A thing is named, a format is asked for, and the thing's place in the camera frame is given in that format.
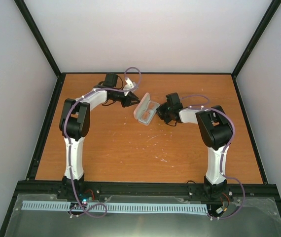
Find white pink glasses case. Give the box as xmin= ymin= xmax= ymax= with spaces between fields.
xmin=133 ymin=92 xmax=160 ymax=125

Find orange transparent sunglasses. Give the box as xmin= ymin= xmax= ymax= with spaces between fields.
xmin=140 ymin=103 xmax=156 ymax=124

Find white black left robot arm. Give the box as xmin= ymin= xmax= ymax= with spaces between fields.
xmin=59 ymin=74 xmax=140 ymax=199

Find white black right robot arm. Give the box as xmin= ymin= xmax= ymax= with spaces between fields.
xmin=156 ymin=93 xmax=236 ymax=200

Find clear acrylic front plate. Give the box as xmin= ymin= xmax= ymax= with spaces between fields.
xmin=7 ymin=195 xmax=281 ymax=237

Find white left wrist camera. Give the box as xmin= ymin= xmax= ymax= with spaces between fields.
xmin=123 ymin=77 xmax=136 ymax=91

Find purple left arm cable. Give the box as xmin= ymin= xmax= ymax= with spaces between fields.
xmin=64 ymin=66 xmax=142 ymax=219

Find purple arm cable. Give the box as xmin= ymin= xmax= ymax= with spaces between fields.
xmin=179 ymin=94 xmax=246 ymax=221
xmin=64 ymin=66 xmax=142 ymax=219

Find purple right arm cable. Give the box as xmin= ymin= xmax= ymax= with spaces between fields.
xmin=179 ymin=94 xmax=246 ymax=221

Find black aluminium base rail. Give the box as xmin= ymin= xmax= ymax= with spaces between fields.
xmin=14 ymin=180 xmax=279 ymax=204

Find light blue slotted cable duct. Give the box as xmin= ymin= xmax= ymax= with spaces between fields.
xmin=21 ymin=200 xmax=208 ymax=215

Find black enclosure frame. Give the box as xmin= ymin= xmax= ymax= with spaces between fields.
xmin=0 ymin=0 xmax=281 ymax=237

